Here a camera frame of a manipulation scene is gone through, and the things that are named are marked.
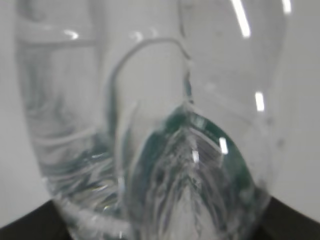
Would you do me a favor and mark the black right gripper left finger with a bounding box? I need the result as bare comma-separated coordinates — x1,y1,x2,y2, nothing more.
0,200,72,240

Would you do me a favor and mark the clear water bottle green label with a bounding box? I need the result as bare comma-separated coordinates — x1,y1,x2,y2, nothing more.
15,0,291,240

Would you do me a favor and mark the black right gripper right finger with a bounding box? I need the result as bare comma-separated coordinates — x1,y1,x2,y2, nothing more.
254,197,320,240

